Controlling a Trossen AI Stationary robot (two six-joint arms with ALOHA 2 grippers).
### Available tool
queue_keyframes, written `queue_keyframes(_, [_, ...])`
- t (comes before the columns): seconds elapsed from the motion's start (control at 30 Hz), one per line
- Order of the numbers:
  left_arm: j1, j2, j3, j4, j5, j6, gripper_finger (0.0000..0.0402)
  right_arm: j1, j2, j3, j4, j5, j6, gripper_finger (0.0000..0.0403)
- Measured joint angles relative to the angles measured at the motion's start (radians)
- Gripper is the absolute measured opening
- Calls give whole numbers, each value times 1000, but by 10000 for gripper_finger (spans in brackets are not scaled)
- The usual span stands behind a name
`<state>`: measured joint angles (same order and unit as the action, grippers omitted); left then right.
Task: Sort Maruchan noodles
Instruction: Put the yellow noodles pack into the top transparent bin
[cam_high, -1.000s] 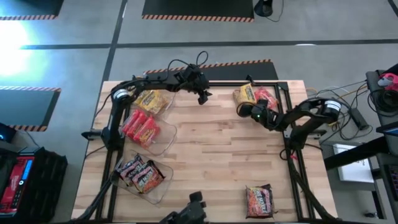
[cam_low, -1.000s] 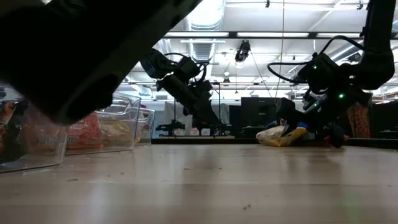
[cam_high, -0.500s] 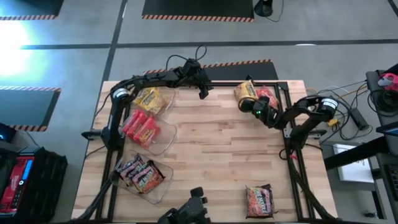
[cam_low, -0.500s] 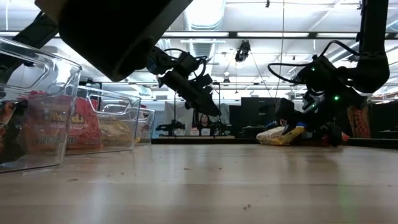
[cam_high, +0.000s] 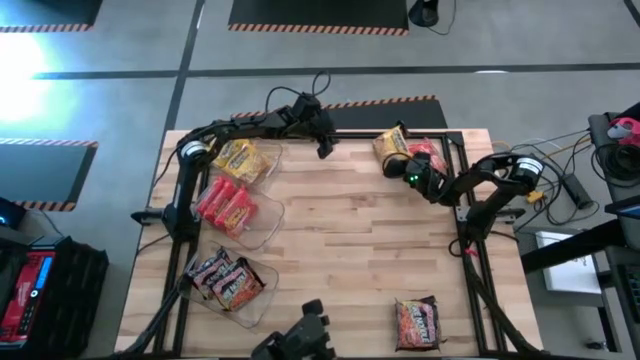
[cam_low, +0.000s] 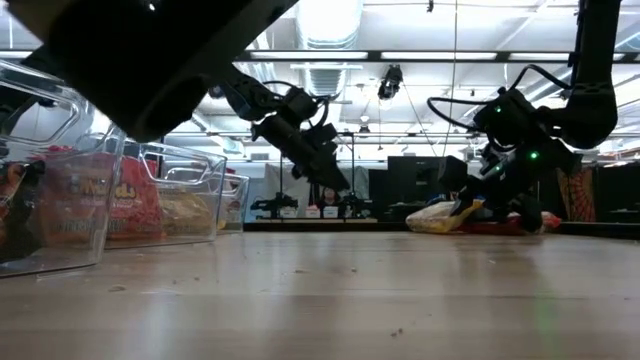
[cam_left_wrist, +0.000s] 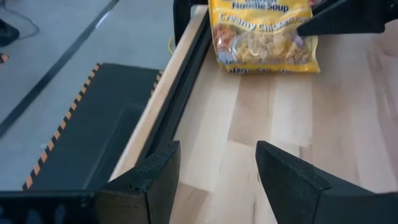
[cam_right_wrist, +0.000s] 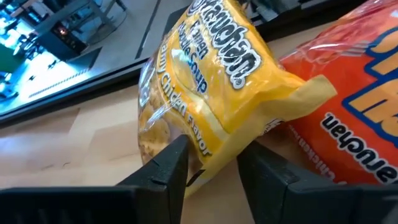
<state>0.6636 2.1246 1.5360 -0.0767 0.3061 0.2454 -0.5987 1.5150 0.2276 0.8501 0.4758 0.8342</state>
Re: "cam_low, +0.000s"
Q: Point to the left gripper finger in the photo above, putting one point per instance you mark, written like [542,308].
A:
[330,179]

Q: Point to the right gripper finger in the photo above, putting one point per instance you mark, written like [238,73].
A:
[454,175]
[531,215]

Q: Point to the orange Saucy Noods ramen pack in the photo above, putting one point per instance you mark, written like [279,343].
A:
[140,210]
[550,220]

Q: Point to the background black robot arm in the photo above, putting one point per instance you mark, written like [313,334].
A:
[277,203]

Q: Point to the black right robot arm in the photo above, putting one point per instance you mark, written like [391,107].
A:
[590,75]

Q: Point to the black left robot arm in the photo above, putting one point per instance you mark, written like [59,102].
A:
[150,60]

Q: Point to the person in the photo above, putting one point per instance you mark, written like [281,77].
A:
[330,196]

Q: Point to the black upright panel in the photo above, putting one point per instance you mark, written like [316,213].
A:
[410,180]

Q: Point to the grey curtain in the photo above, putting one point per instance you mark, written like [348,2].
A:
[272,185]

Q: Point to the patterned orange cloth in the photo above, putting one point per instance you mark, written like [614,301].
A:
[580,192]

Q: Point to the clear plastic bin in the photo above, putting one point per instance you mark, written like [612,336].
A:
[220,165]
[242,200]
[100,150]

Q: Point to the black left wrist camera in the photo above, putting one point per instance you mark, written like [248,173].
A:
[300,102]

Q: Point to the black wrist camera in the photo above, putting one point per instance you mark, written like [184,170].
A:
[300,102]
[505,117]

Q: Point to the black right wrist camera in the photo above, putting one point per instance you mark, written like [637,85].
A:
[505,117]

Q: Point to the black hanging camera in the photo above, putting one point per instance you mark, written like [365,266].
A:
[390,82]

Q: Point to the silver ceiling duct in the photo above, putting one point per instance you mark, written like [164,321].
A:
[325,30]

